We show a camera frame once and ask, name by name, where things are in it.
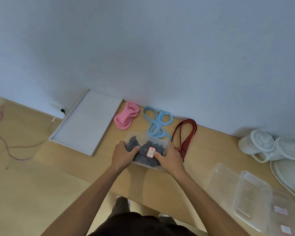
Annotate person's dark shirt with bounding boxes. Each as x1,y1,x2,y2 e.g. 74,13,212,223
87,212,197,236

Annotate clear plastic container pink labels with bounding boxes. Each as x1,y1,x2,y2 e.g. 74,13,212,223
267,189,295,236

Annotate person's right hand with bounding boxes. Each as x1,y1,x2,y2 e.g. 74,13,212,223
153,142,187,179

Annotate purple cable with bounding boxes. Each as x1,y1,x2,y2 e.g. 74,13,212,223
0,106,50,161

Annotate person's right forearm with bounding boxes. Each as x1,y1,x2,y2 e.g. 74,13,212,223
172,172,250,236

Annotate white wall outlet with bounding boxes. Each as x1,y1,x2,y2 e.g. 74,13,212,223
49,103,68,119

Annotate white fan cable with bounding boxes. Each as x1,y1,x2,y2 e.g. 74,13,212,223
269,162,295,202

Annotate white desk fan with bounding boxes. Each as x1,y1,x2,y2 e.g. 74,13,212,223
238,129,295,194

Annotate white rectangular tray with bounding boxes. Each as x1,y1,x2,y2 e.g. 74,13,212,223
49,88,123,157

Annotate clear plastic lid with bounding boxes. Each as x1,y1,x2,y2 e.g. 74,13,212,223
205,163,241,210

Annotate empty clear plastic container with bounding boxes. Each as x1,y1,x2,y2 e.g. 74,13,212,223
232,171,273,233

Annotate red black resistance band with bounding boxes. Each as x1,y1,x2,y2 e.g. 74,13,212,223
171,119,197,162

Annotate person's left hand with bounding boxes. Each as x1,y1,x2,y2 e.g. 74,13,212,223
111,141,141,173

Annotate clear plastic container red label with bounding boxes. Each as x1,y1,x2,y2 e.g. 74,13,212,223
124,132,169,171

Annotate dark grey bands bundle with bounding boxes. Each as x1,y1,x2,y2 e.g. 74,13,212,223
127,136,166,168

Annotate pink resistance band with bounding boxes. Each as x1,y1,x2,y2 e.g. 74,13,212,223
113,101,140,130

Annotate light blue resistance band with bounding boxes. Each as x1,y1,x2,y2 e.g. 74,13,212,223
143,106,174,142

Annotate person's dark trousers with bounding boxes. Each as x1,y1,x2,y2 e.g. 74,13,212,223
108,196,178,226

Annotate person's left forearm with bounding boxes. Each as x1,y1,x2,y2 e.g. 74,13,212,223
41,167,129,236

